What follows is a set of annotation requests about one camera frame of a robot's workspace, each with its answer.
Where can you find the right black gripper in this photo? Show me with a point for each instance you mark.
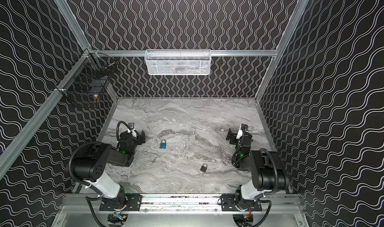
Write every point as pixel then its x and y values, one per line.
pixel 237 136

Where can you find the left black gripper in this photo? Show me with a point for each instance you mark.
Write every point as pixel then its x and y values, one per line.
pixel 137 138

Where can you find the black padlock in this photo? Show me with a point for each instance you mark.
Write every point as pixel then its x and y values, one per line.
pixel 204 167

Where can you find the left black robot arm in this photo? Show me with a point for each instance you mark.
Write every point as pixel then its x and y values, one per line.
pixel 88 162

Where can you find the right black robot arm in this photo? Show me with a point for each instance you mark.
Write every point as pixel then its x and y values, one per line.
pixel 268 176

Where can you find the blue padlock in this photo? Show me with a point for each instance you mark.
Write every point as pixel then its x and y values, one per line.
pixel 163 144

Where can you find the brass padlock in basket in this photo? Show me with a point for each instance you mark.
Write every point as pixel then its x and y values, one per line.
pixel 96 99

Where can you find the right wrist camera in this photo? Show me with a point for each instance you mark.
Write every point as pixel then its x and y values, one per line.
pixel 242 130

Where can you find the black wire basket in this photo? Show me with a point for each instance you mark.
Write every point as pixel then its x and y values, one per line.
pixel 92 77

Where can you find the white wire mesh basket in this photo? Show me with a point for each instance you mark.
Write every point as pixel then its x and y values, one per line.
pixel 178 61

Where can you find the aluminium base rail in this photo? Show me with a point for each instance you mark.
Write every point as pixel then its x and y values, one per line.
pixel 185 204

